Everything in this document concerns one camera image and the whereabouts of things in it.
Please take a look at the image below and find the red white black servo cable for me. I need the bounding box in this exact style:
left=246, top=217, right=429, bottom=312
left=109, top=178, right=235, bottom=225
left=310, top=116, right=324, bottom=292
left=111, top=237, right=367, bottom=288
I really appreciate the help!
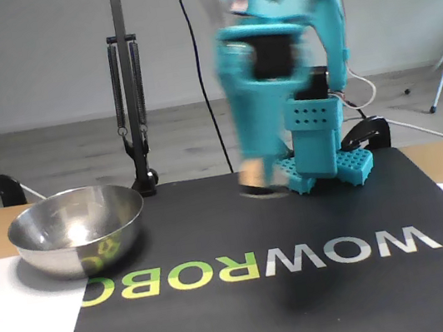
left=331, top=62, right=381, bottom=113

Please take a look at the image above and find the black WOWROBO mat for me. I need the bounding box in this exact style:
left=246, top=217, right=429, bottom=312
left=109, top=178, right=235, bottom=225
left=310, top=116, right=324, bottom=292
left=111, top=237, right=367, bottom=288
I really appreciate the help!
left=27, top=138, right=443, bottom=332

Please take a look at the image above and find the black clamp right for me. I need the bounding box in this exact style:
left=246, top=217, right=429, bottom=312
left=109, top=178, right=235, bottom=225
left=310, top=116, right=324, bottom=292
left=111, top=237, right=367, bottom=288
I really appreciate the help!
left=97, top=0, right=163, bottom=201

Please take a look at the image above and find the thin black cable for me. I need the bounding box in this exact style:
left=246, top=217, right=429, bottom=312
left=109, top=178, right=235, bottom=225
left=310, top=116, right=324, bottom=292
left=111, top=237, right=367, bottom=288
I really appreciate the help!
left=172, top=0, right=235, bottom=179

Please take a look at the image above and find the metal bowl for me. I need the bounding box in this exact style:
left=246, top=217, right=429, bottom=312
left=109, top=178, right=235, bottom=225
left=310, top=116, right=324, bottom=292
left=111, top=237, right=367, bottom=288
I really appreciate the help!
left=2, top=177, right=155, bottom=290

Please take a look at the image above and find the teal gripper black motor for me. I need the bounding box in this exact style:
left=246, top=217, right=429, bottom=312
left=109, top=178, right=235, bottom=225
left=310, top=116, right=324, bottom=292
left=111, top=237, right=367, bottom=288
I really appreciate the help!
left=207, top=12, right=333, bottom=194

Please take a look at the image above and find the wooden ball with black base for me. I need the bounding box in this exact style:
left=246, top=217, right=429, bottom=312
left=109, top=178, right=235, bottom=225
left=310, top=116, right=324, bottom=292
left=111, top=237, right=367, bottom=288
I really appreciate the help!
left=235, top=152, right=291, bottom=205

